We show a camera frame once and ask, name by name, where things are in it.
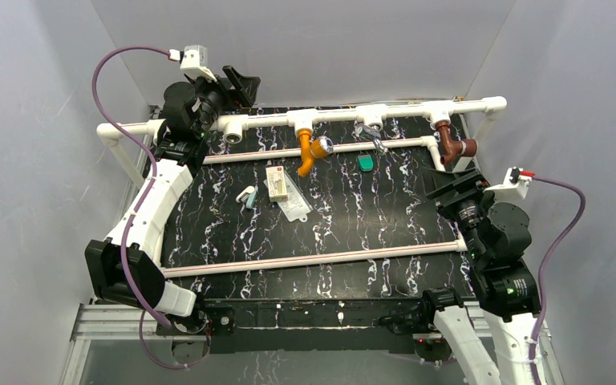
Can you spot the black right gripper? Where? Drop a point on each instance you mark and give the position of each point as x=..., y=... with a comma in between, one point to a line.
x=445, y=185

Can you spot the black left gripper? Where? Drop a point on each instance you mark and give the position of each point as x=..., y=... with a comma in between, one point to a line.
x=228, y=87

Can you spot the dark red water faucet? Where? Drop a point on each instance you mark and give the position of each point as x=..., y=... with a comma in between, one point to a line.
x=453, y=148

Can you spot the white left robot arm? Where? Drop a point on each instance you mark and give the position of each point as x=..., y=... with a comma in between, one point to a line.
x=124, y=265

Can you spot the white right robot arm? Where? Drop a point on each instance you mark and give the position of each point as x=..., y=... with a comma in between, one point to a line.
x=496, y=234

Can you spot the orange water faucet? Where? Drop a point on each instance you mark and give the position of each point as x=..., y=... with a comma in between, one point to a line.
x=312, y=149

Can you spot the chrome water faucet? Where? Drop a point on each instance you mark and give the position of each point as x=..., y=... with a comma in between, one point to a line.
x=371, y=133

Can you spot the green square tape measure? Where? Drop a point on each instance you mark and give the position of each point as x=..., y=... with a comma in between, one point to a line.
x=365, y=163

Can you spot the cream cardboard box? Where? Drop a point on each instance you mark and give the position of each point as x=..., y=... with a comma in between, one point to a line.
x=276, y=183

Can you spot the white blue stapler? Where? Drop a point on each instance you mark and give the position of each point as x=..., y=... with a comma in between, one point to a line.
x=247, y=197

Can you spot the white plastic package card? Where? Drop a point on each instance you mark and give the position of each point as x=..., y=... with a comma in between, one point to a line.
x=296, y=207

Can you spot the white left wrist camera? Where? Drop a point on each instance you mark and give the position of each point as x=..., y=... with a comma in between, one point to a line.
x=194, y=63

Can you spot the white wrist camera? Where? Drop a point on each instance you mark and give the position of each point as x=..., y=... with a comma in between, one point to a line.
x=514, y=186
x=194, y=63

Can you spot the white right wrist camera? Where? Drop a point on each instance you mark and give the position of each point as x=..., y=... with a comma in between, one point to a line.
x=514, y=186

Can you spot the white pipe frame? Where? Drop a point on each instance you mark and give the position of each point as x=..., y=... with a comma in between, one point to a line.
x=434, y=111

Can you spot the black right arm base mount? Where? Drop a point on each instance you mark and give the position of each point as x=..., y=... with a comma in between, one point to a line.
x=420, y=320

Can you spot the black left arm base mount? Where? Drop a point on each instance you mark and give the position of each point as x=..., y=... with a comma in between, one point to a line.
x=205, y=319

